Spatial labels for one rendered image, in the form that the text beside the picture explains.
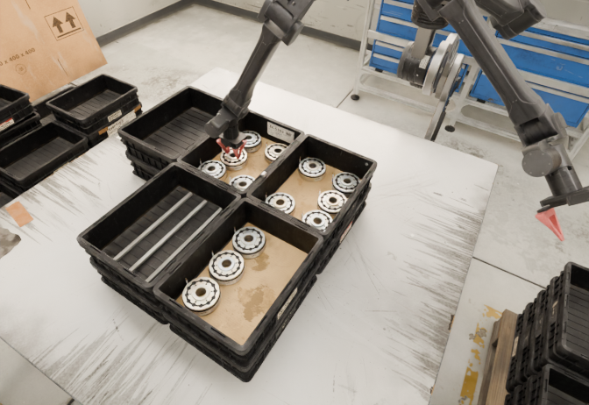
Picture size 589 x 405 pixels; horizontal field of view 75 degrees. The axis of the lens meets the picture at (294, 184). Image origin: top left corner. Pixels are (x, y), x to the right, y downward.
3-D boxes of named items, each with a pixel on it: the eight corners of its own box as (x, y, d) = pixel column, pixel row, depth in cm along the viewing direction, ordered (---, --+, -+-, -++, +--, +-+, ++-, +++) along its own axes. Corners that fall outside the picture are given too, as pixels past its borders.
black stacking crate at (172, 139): (192, 108, 177) (188, 86, 169) (244, 130, 167) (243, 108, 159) (124, 154, 153) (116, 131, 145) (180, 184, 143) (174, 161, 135)
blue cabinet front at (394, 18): (369, 65, 313) (383, -8, 274) (458, 91, 290) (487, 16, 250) (368, 67, 312) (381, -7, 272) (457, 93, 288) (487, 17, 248)
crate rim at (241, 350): (244, 201, 125) (244, 195, 124) (325, 242, 115) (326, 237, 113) (151, 294, 101) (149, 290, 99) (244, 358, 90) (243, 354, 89)
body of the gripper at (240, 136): (237, 148, 137) (235, 131, 132) (215, 138, 141) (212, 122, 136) (248, 138, 141) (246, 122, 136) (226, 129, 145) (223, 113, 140)
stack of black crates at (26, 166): (74, 164, 244) (52, 119, 220) (107, 181, 234) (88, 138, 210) (13, 203, 219) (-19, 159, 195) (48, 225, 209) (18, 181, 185)
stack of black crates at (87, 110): (123, 131, 269) (102, 72, 237) (155, 145, 259) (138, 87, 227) (74, 163, 244) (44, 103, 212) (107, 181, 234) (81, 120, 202)
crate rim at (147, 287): (175, 166, 136) (173, 160, 134) (244, 201, 125) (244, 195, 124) (75, 243, 111) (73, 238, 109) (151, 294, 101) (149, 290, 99)
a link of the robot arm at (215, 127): (251, 107, 128) (231, 89, 128) (230, 125, 121) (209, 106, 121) (238, 127, 138) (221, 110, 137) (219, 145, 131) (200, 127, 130)
